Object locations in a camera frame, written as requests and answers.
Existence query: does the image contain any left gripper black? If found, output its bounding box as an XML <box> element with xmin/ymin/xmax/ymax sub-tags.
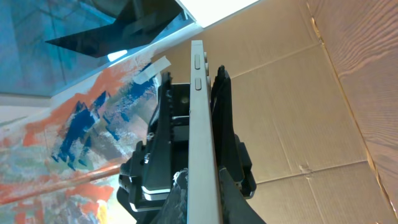
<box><xmin>116</xmin><ymin>71</ymin><xmax>257</xmax><ymax>224</ymax></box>

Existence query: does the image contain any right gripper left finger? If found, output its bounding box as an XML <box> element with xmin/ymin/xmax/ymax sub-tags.
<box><xmin>151</xmin><ymin>168</ymin><xmax>188</xmax><ymax>224</ymax></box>

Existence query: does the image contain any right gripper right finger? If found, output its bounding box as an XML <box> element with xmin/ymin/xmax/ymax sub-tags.
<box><xmin>218</xmin><ymin>167</ymin><xmax>266</xmax><ymax>224</ymax></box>

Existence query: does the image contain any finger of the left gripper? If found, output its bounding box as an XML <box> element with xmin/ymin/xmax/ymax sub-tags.
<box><xmin>211</xmin><ymin>65</ymin><xmax>244</xmax><ymax>183</ymax></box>

